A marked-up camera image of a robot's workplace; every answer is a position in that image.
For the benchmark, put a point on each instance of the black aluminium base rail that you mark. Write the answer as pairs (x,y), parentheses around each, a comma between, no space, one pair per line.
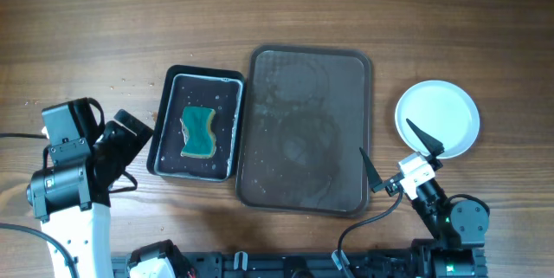
(281,265)

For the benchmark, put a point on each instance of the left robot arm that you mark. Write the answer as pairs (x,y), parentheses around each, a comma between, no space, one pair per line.
(70,195)

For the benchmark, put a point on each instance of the brown plastic serving tray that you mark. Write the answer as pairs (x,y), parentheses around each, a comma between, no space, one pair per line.
(306,118)

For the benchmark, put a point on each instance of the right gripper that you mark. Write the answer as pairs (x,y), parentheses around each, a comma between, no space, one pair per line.
(376,180)

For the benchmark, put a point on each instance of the pale blue plate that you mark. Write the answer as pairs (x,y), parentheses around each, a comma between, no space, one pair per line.
(442,110)

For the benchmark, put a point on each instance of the small black metal tray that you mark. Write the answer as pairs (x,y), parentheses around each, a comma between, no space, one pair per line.
(188,86)

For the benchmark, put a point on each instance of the green yellow sponge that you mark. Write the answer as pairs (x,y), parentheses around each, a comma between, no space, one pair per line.
(199,139)

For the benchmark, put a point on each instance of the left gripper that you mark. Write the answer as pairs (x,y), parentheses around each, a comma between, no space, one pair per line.
(114,131)

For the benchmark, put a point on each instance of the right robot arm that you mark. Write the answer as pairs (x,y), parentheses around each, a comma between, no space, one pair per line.
(458,224)

